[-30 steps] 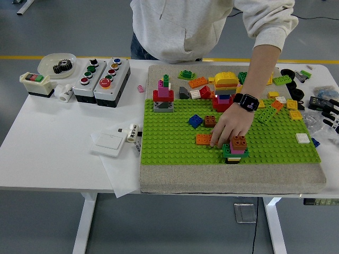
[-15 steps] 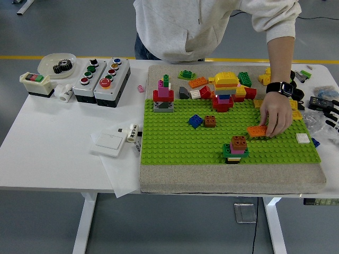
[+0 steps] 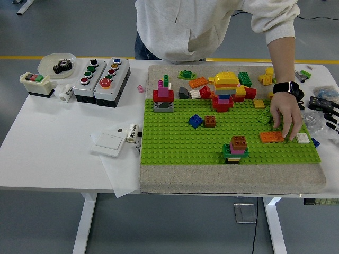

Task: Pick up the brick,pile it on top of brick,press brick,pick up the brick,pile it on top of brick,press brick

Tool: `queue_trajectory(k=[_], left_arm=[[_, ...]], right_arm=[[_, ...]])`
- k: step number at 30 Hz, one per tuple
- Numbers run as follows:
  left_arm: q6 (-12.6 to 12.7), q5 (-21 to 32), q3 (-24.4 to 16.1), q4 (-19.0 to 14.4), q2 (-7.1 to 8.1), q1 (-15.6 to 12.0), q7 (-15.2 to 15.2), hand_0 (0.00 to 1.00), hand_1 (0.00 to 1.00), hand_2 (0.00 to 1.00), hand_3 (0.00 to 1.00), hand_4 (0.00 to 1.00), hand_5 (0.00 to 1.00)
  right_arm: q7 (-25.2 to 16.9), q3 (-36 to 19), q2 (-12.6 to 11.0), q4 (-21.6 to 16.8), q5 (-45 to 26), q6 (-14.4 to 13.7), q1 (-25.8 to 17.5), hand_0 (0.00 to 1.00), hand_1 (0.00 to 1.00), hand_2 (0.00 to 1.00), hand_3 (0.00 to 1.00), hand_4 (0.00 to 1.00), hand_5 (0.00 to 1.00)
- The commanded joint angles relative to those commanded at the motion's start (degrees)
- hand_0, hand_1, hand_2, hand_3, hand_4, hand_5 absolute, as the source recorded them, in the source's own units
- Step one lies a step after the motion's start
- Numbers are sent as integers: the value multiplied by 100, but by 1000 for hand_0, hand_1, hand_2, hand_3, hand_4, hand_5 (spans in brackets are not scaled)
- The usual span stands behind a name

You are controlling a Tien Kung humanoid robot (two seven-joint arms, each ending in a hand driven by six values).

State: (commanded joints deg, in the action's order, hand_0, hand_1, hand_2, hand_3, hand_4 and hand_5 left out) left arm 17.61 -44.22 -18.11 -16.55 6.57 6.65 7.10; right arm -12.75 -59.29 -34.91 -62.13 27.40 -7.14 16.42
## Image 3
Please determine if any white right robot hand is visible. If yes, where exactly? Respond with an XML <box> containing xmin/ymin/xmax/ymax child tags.
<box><xmin>323</xmin><ymin>100</ymin><xmax>339</xmax><ymax>133</ymax></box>

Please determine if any person's left hand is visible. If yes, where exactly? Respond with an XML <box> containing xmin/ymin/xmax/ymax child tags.
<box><xmin>269</xmin><ymin>92</ymin><xmax>304</xmax><ymax>141</ymax></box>

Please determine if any lime green long brick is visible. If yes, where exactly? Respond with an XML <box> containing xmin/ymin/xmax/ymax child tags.
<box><xmin>257</xmin><ymin>105</ymin><xmax>275</xmax><ymax>125</ymax></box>

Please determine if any orange long brick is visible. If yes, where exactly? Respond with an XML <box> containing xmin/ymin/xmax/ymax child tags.
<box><xmin>259</xmin><ymin>130</ymin><xmax>287</xmax><ymax>144</ymax></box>
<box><xmin>188</xmin><ymin>76</ymin><xmax>209</xmax><ymax>89</ymax></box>

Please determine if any brown square brick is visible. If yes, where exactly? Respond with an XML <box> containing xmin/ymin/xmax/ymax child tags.
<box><xmin>204</xmin><ymin>115</ymin><xmax>217</xmax><ymax>129</ymax></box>
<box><xmin>229</xmin><ymin>135</ymin><xmax>248</xmax><ymax>150</ymax></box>

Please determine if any red brick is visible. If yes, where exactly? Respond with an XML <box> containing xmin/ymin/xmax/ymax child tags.
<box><xmin>153</xmin><ymin>89</ymin><xmax>175</xmax><ymax>103</ymax></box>
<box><xmin>232</xmin><ymin>88</ymin><xmax>258</xmax><ymax>103</ymax></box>
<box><xmin>212</xmin><ymin>95</ymin><xmax>235</xmax><ymax>113</ymax></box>
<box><xmin>199</xmin><ymin>85</ymin><xmax>212</xmax><ymax>99</ymax></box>

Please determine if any dark green brick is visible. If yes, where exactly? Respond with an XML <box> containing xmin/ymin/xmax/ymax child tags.
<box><xmin>222</xmin><ymin>144</ymin><xmax>251</xmax><ymax>159</ymax></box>
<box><xmin>237</xmin><ymin>71</ymin><xmax>253</xmax><ymax>88</ymax></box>

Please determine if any pink square brick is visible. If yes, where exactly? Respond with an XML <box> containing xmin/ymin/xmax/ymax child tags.
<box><xmin>229</xmin><ymin>144</ymin><xmax>246</xmax><ymax>155</ymax></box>

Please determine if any yellow domed brick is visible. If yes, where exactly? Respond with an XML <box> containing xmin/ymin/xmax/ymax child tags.
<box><xmin>214</xmin><ymin>71</ymin><xmax>242</xmax><ymax>84</ymax></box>

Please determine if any blue square brick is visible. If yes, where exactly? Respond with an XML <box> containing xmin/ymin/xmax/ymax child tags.
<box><xmin>188</xmin><ymin>114</ymin><xmax>204</xmax><ymax>130</ymax></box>

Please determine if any pink tall brick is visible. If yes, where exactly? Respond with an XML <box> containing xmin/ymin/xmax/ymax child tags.
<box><xmin>157</xmin><ymin>79</ymin><xmax>171</xmax><ymax>98</ymax></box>

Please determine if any grey arch brick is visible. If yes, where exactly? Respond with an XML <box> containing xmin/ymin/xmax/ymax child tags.
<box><xmin>153</xmin><ymin>101</ymin><xmax>175</xmax><ymax>114</ymax></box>

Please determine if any black display module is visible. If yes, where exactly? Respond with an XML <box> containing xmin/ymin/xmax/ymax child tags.
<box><xmin>307</xmin><ymin>95</ymin><xmax>335</xmax><ymax>112</ymax></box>

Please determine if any clear plastic bag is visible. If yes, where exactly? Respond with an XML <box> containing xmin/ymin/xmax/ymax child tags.
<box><xmin>301</xmin><ymin>110</ymin><xmax>339</xmax><ymax>139</ymax></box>

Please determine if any black wristwatch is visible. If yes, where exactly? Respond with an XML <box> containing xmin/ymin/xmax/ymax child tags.
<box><xmin>272</xmin><ymin>81</ymin><xmax>301</xmax><ymax>96</ymax></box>

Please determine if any plastic bag with blue part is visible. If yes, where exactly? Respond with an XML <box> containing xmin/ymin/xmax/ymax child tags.
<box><xmin>313</xmin><ymin>85</ymin><xmax>339</xmax><ymax>98</ymax></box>

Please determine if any grey and green small tool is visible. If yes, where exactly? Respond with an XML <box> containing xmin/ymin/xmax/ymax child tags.
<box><xmin>294</xmin><ymin>69</ymin><xmax>313</xmax><ymax>83</ymax></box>

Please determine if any table control panel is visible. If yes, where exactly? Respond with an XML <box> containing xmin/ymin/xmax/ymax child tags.
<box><xmin>302</xmin><ymin>198</ymin><xmax>339</xmax><ymax>206</ymax></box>

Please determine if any metal floor plate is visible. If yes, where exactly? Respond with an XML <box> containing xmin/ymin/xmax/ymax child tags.
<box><xmin>233</xmin><ymin>203</ymin><xmax>257</xmax><ymax>224</ymax></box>

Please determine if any white table leg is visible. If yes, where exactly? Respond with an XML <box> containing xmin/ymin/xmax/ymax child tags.
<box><xmin>263</xmin><ymin>196</ymin><xmax>288</xmax><ymax>254</ymax></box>
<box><xmin>72</xmin><ymin>192</ymin><xmax>97</xmax><ymax>254</ymax></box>

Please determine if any green studded baseplate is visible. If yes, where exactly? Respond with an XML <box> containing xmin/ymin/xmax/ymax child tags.
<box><xmin>140</xmin><ymin>98</ymin><xmax>322</xmax><ymax>165</ymax></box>

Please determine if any grey-brown mat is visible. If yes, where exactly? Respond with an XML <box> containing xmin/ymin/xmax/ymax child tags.
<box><xmin>139</xmin><ymin>65</ymin><xmax>327</xmax><ymax>195</ymax></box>

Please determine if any person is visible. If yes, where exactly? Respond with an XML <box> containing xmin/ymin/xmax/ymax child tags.
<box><xmin>133</xmin><ymin>0</ymin><xmax>301</xmax><ymax>65</ymax></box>

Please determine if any white labelled tube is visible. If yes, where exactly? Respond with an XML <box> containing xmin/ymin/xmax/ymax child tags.
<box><xmin>126</xmin><ymin>122</ymin><xmax>140</xmax><ymax>144</ymax></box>

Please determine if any grey five-button box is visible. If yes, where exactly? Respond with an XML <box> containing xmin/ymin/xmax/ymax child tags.
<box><xmin>93</xmin><ymin>57</ymin><xmax>131</xmax><ymax>108</ymax></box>

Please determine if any white paper sheet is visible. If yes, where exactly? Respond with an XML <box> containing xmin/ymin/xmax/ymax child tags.
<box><xmin>90</xmin><ymin>126</ymin><xmax>141</xmax><ymax>198</ymax></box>

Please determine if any grey four-button box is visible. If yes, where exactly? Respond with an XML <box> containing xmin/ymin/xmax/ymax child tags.
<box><xmin>72</xmin><ymin>58</ymin><xmax>107</xmax><ymax>104</ymax></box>

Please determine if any white pipe fitting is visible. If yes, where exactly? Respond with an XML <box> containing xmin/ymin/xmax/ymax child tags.
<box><xmin>53</xmin><ymin>84</ymin><xmax>75</xmax><ymax>103</ymax></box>

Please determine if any black metal gear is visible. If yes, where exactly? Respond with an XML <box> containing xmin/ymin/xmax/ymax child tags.
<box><xmin>52</xmin><ymin>59</ymin><xmax>74</xmax><ymax>75</ymax></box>

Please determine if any white plastic bowl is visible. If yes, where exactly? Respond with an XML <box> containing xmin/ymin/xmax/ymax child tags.
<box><xmin>37</xmin><ymin>52</ymin><xmax>78</xmax><ymax>79</ymax></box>

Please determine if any grey furniture foot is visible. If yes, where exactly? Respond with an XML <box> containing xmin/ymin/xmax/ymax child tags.
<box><xmin>16</xmin><ymin>0</ymin><xmax>35</xmax><ymax>15</ymax></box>

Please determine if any black floor cable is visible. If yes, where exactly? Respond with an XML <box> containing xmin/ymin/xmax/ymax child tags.
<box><xmin>296</xmin><ymin>15</ymin><xmax>339</xmax><ymax>21</ymax></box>

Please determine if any black hanging cable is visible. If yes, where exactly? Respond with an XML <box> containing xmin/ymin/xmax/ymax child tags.
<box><xmin>249</xmin><ymin>197</ymin><xmax>259</xmax><ymax>254</ymax></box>

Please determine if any white wall switch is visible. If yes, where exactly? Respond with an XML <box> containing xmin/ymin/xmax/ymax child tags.
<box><xmin>90</xmin><ymin>126</ymin><xmax>128</xmax><ymax>159</ymax></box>

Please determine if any cream switch box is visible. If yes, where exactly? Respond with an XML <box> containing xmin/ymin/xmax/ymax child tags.
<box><xmin>19</xmin><ymin>71</ymin><xmax>55</xmax><ymax>98</ymax></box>

